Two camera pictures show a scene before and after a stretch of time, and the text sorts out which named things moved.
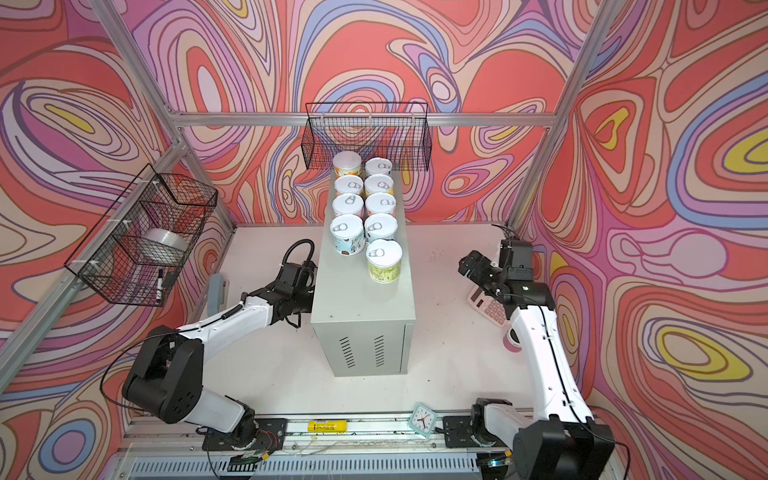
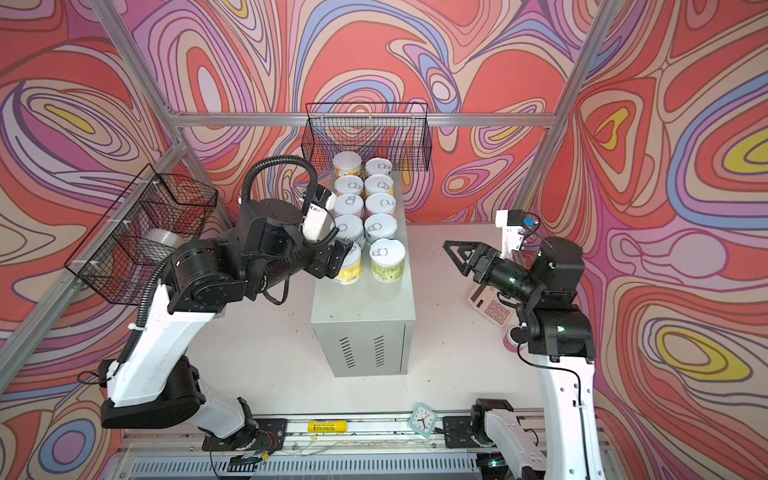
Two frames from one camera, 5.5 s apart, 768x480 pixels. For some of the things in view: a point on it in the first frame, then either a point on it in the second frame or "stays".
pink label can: [348, 184] stays
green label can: [384, 257] stays
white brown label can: [378, 166] stays
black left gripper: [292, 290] → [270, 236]
